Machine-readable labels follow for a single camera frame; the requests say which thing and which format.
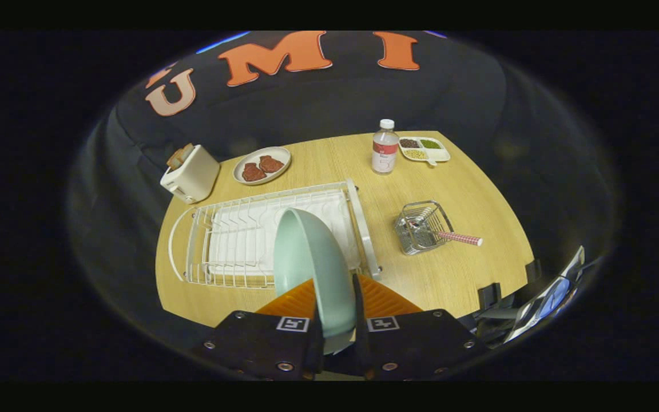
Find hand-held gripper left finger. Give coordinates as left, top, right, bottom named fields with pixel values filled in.
left=192, top=279, right=325, bottom=381

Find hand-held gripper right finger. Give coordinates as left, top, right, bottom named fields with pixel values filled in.
left=352, top=274, right=487, bottom=381

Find pale green plate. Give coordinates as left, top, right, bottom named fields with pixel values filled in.
left=273, top=208, right=358, bottom=355

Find metal wire basket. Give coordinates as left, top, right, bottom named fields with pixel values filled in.
left=394, top=200, right=455, bottom=256

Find white wire dish rack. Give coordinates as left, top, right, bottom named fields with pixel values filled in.
left=168, top=179, right=382, bottom=290

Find small white plate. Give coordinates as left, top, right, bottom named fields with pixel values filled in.
left=232, top=146, right=292, bottom=186

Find clear water bottle red label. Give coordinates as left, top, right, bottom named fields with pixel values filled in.
left=371, top=118, right=400, bottom=175

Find white toaster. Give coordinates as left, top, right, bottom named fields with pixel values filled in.
left=160, top=144, right=221, bottom=205

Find white divided tray with beans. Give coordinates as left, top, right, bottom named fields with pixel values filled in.
left=398, top=136, right=451, bottom=167

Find toast slices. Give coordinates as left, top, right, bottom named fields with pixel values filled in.
left=166, top=143, right=194, bottom=170

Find black backdrop cloth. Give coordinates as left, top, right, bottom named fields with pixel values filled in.
left=69, top=31, right=619, bottom=344

